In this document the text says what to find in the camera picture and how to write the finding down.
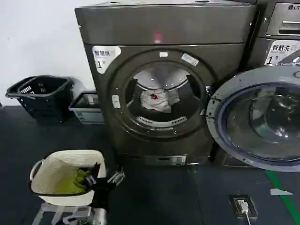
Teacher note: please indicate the white cloth with red print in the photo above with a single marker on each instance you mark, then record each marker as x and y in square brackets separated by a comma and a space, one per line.
[153, 103]

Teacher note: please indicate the white floor sticker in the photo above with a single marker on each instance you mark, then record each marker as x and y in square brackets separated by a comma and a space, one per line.
[280, 192]

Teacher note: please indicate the white plug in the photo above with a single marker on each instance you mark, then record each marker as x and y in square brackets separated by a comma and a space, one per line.
[242, 205]

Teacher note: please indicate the grey front-load dryer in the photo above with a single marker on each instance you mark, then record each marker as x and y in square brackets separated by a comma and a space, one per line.
[164, 28]

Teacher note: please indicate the pale grey cloth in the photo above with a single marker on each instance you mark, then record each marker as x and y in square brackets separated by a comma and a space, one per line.
[174, 96]

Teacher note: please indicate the grey plastic crate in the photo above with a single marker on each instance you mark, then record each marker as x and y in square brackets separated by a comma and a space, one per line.
[86, 112]

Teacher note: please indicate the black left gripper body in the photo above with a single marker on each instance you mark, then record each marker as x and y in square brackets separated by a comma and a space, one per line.
[103, 194]

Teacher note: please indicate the yellow-green cloth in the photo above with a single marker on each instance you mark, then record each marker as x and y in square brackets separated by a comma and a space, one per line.
[66, 184]

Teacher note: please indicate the white woven laundry basket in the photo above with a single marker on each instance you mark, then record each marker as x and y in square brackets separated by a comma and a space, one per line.
[68, 161]

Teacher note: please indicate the grey dryer with drawer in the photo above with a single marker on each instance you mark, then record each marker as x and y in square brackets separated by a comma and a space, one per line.
[281, 30]

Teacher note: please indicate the black floor socket box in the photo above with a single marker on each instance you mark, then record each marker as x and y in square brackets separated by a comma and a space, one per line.
[254, 206]

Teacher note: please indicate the black plastic basket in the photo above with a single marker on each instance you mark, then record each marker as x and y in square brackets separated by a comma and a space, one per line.
[44, 103]

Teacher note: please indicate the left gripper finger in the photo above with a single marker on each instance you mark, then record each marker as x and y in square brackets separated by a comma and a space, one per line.
[96, 172]
[116, 177]

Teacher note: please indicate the green floor tape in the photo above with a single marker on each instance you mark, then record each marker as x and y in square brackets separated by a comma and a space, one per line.
[286, 199]

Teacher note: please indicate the round glass dryer door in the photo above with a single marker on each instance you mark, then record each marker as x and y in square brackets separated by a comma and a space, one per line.
[236, 131]

